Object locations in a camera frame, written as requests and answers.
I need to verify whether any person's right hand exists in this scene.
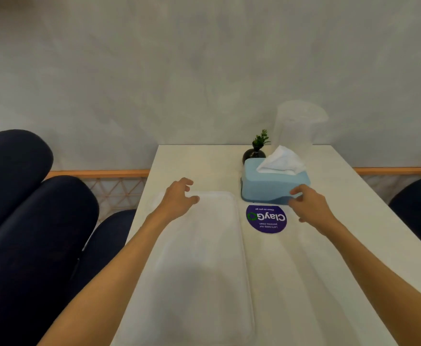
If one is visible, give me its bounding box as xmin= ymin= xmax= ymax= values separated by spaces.
xmin=288 ymin=184 xmax=343 ymax=237

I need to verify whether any person's left hand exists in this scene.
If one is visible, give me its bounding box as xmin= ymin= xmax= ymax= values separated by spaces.
xmin=155 ymin=177 xmax=200 ymax=224

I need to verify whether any person's left forearm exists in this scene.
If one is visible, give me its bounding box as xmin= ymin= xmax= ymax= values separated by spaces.
xmin=37 ymin=211 xmax=171 ymax=346

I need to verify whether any person's right forearm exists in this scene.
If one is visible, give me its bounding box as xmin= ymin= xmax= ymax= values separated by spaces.
xmin=320 ymin=220 xmax=421 ymax=346

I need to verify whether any light blue tissue box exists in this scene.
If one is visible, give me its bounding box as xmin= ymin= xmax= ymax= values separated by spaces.
xmin=240 ymin=158 xmax=311 ymax=206

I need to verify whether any white tissue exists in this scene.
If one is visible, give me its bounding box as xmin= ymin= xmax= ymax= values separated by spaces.
xmin=256 ymin=145 xmax=307 ymax=176

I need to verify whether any round purple sticker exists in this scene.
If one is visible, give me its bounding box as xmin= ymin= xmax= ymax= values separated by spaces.
xmin=246 ymin=204 xmax=288 ymax=235

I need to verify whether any small black vase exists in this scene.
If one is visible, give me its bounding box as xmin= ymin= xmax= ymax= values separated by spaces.
xmin=242 ymin=148 xmax=267 ymax=166

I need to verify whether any small green plant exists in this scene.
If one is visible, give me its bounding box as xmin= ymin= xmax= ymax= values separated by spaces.
xmin=252 ymin=129 xmax=271 ymax=152

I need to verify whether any clear plastic pitcher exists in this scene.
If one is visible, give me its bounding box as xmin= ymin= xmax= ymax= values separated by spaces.
xmin=270 ymin=100 xmax=329 ymax=167

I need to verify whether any white translucent plastic tray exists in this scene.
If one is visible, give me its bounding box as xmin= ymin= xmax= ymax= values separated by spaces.
xmin=115 ymin=191 xmax=256 ymax=346

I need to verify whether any wooden lattice panel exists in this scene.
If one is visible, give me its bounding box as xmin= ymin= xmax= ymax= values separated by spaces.
xmin=84 ymin=178 xmax=148 ymax=227

